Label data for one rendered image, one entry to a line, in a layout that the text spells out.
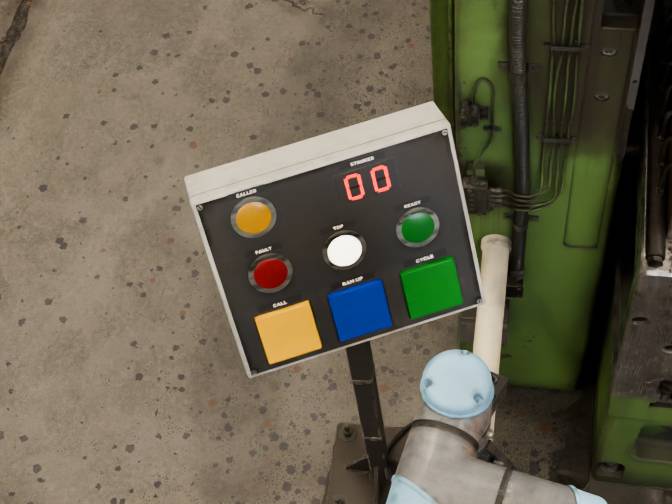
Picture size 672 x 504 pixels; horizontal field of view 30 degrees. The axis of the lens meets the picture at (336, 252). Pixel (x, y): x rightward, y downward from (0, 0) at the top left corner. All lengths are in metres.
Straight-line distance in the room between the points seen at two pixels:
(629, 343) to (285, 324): 0.61
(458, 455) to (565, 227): 0.86
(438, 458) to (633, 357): 0.81
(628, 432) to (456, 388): 1.10
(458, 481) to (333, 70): 1.99
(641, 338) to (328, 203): 0.63
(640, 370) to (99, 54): 1.77
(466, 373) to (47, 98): 2.12
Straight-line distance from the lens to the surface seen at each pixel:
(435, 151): 1.59
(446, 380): 1.32
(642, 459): 2.52
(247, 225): 1.58
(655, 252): 1.80
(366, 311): 1.67
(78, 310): 2.93
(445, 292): 1.69
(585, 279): 2.26
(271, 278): 1.62
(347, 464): 2.63
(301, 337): 1.67
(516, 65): 1.72
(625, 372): 2.12
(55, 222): 3.06
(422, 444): 1.32
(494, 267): 2.11
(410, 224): 1.62
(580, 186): 2.00
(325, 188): 1.58
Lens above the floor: 2.50
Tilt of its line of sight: 60 degrees down
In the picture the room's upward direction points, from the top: 11 degrees counter-clockwise
